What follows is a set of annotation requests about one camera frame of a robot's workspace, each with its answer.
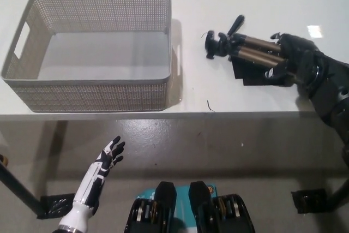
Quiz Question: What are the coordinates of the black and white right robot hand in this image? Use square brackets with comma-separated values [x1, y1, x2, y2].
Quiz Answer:
[263, 32, 322, 90]

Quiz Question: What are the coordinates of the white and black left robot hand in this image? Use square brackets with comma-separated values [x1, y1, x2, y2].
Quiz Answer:
[58, 135, 127, 230]

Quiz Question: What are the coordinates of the bronze and black tripod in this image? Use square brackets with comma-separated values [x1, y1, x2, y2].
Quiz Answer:
[204, 14, 298, 86]

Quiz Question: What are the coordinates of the grey perforated rectangular plastic basket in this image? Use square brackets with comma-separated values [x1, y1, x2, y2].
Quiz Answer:
[1, 0, 183, 113]

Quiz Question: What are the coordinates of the black tape patch on table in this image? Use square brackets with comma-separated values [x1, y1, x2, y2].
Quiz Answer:
[231, 57, 298, 88]

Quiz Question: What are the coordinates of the black metal table leg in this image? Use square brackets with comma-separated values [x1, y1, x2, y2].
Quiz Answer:
[0, 158, 42, 216]
[327, 170, 349, 212]

